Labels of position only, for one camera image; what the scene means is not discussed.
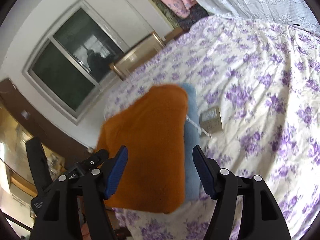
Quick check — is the orange knit rabbit cardigan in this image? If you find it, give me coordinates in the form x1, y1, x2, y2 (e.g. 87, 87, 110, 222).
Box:
97, 85, 188, 213

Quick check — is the white paper clothing tag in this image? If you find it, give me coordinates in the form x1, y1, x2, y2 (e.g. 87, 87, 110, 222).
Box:
185, 115, 213, 139

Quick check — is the folded light blue garment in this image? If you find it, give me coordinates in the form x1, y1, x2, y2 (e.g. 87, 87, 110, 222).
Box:
180, 83, 201, 202

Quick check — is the wooden bedside cabinet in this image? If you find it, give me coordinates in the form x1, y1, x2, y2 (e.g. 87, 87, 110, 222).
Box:
110, 27, 184, 80

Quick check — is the small grey printed box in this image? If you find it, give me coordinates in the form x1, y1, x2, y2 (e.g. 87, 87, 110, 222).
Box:
200, 106, 223, 134

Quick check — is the dark aluminium frame window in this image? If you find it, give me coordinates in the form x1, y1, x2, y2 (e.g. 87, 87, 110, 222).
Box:
23, 0, 129, 124

